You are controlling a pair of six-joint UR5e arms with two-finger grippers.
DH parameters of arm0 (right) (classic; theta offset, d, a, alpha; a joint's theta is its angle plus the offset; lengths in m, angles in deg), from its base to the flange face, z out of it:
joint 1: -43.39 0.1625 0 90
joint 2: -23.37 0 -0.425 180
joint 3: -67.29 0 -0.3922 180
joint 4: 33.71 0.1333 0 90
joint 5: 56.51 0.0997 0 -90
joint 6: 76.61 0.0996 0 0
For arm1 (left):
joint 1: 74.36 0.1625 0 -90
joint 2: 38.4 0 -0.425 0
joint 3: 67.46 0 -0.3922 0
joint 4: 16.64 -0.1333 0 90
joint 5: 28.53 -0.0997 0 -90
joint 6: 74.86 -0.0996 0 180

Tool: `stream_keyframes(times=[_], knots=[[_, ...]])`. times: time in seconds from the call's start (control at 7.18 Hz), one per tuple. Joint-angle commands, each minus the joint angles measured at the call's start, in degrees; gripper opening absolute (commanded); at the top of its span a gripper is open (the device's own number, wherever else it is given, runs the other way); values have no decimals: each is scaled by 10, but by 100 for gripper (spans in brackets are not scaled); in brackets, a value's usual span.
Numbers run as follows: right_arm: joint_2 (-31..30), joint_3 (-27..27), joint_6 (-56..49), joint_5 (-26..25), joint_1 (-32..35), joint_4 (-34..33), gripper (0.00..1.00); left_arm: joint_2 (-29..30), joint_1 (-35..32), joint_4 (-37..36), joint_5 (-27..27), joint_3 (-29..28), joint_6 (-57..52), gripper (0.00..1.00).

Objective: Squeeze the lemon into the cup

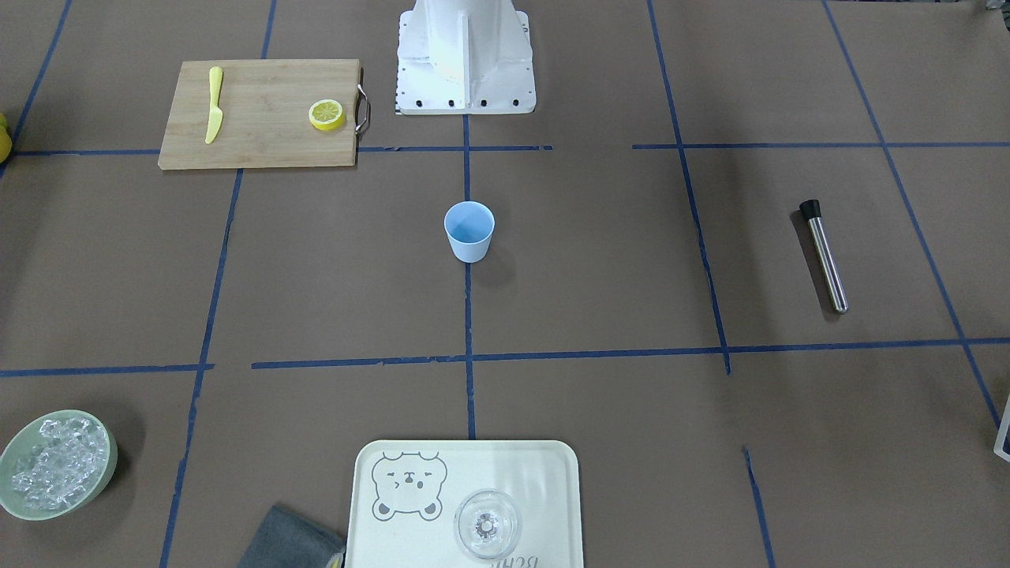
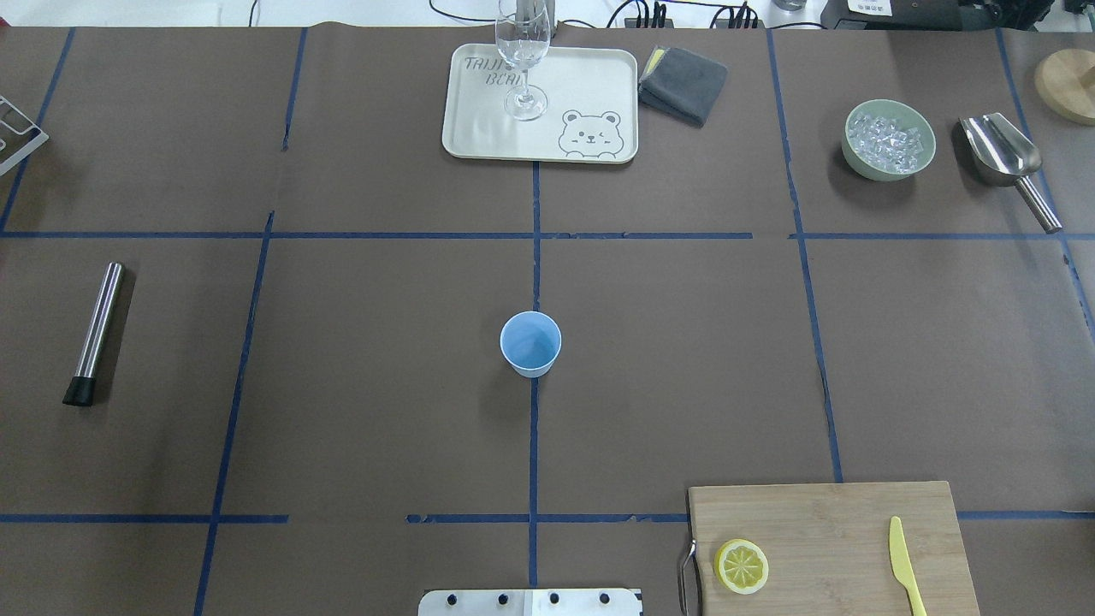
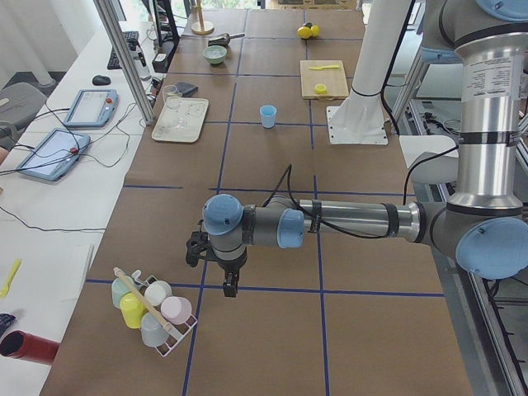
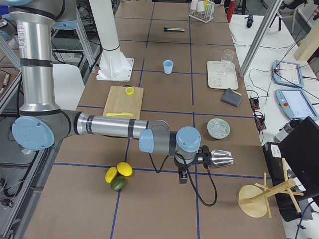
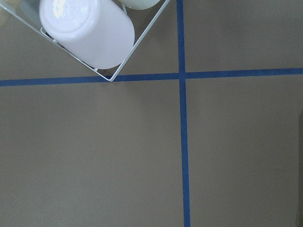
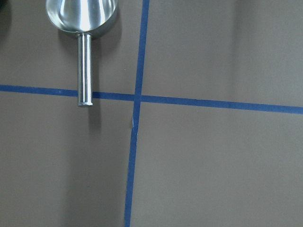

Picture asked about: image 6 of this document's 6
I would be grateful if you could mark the steel ice scoop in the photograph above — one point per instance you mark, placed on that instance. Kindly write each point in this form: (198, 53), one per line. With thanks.
(84, 20)

